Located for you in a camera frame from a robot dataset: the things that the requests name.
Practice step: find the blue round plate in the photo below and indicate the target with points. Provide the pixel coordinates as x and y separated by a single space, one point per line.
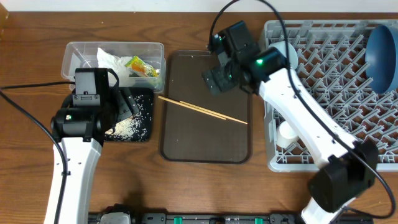
381 55

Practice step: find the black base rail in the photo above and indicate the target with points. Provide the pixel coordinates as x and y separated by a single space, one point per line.
123 214

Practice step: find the white paper napkin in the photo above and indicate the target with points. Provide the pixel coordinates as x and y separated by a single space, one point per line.
117 64

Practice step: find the black rectangular tray bin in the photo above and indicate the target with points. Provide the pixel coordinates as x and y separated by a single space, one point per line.
127 105

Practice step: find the green yellow snack wrapper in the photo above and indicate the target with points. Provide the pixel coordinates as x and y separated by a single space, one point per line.
143 69

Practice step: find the clear plastic waste bin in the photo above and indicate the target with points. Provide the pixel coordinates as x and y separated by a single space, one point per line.
83 55

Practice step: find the dark brown serving tray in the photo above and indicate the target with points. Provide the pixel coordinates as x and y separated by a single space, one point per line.
190 136

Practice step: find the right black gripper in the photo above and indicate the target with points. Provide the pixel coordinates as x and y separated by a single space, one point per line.
216 79

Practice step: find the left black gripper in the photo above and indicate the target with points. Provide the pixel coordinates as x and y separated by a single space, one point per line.
125 104

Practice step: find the wooden chopstick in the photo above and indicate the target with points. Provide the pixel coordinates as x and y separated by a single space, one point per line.
190 107
213 112

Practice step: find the light blue bowl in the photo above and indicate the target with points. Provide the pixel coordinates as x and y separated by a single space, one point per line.
287 51

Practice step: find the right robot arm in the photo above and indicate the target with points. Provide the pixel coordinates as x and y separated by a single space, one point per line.
346 167

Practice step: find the spilled rice crumbs pile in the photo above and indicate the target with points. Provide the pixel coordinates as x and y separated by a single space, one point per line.
136 128

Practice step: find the grey plastic dishwasher rack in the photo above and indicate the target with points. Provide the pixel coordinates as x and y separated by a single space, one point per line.
332 67

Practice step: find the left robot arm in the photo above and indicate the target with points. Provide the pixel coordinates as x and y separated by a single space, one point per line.
78 130

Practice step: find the white paper cup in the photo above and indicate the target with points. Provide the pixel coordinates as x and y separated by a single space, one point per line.
286 135

